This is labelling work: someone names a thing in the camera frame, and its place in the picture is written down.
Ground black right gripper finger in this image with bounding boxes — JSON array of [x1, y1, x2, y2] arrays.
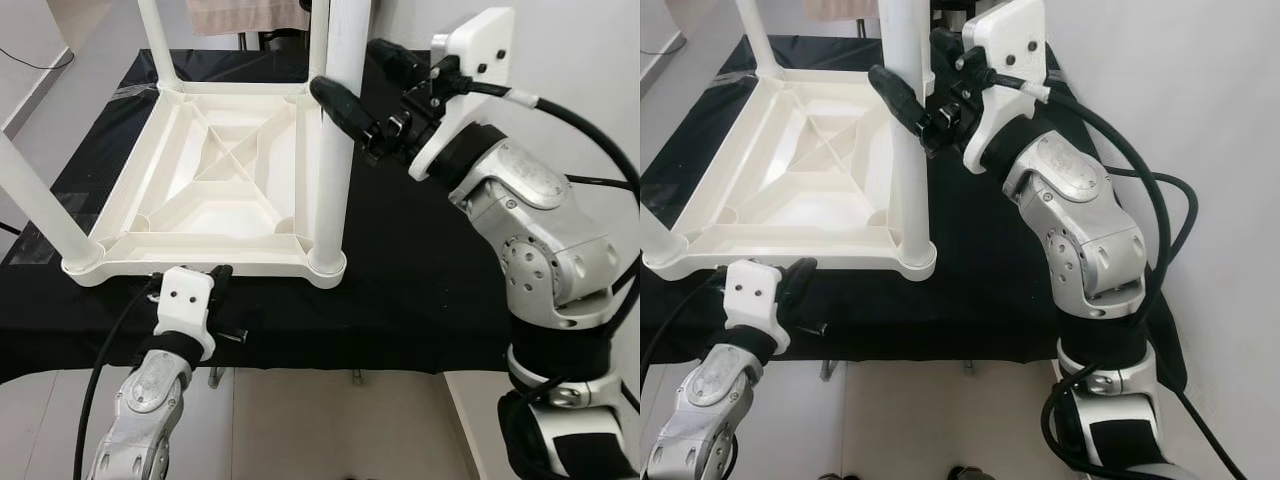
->
[[930, 28, 979, 81], [868, 65, 939, 143], [368, 38, 433, 89], [310, 75, 387, 149]]

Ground white plastic table top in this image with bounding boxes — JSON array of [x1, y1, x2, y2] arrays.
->
[[640, 65, 938, 283], [62, 78, 348, 291]]

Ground black tablecloth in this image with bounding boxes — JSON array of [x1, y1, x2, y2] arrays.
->
[[0, 48, 641, 386], [640, 35, 1191, 391]]

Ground clear tape cross patch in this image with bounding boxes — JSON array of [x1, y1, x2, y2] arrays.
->
[[8, 195, 66, 266]]

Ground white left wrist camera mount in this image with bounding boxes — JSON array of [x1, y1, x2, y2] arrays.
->
[[155, 267, 218, 361], [722, 260, 793, 356]]

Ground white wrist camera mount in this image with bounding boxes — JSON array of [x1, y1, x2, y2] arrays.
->
[[408, 8, 517, 183], [722, 260, 793, 356], [155, 267, 218, 361], [960, 0, 1053, 176]]

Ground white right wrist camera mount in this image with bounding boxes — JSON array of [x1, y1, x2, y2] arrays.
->
[[960, 0, 1053, 176], [408, 8, 517, 183]]

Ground black wall cables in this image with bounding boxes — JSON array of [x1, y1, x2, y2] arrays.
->
[[0, 48, 76, 71]]

